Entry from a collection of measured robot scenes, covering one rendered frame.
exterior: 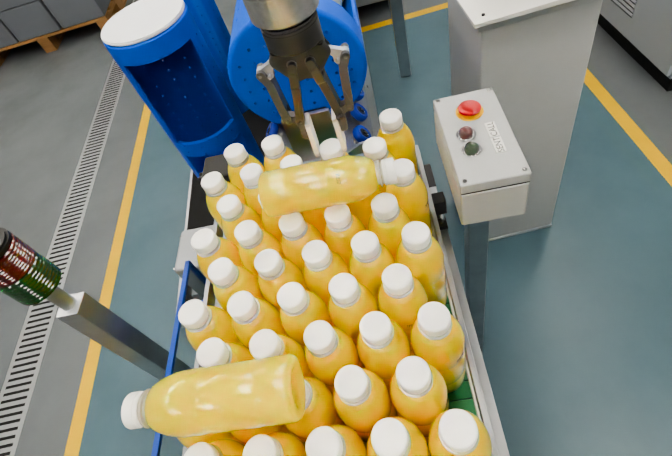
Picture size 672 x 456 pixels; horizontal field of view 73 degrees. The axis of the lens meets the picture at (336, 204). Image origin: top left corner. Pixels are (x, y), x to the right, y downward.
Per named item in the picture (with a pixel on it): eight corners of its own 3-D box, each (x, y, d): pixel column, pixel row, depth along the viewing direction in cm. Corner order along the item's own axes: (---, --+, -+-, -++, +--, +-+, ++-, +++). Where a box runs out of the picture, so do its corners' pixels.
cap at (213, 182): (227, 187, 78) (223, 180, 77) (207, 197, 78) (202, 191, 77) (222, 173, 81) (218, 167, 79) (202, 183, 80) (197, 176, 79)
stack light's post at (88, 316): (296, 441, 152) (85, 290, 69) (296, 455, 150) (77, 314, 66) (285, 443, 153) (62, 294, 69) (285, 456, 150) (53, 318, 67)
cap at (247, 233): (232, 238, 71) (228, 231, 70) (251, 221, 72) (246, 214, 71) (247, 250, 69) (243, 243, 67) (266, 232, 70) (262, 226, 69)
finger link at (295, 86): (297, 64, 60) (286, 64, 60) (304, 128, 68) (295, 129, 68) (297, 47, 62) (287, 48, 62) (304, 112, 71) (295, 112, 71)
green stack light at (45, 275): (68, 261, 65) (43, 243, 61) (53, 302, 61) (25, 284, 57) (28, 269, 66) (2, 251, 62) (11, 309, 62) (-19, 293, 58)
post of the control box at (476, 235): (478, 361, 155) (485, 164, 79) (481, 373, 152) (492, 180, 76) (466, 363, 155) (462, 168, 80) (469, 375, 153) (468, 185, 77)
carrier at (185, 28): (207, 201, 212) (242, 230, 196) (87, 34, 146) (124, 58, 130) (253, 163, 221) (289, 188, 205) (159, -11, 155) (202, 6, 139)
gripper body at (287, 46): (318, -9, 58) (334, 53, 65) (256, 7, 59) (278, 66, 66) (320, 21, 53) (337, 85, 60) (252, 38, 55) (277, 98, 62)
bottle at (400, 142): (384, 179, 96) (369, 112, 82) (418, 173, 94) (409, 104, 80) (388, 205, 91) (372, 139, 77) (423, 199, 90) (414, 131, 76)
